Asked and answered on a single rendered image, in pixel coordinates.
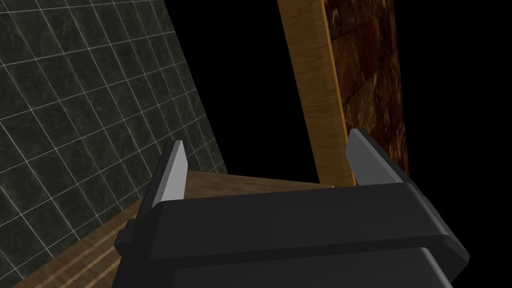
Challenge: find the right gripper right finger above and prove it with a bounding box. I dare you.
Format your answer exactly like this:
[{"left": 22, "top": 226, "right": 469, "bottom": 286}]
[{"left": 344, "top": 127, "right": 411, "bottom": 187}]

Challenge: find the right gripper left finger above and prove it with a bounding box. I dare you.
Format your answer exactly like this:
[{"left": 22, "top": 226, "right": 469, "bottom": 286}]
[{"left": 137, "top": 139, "right": 189, "bottom": 218}]

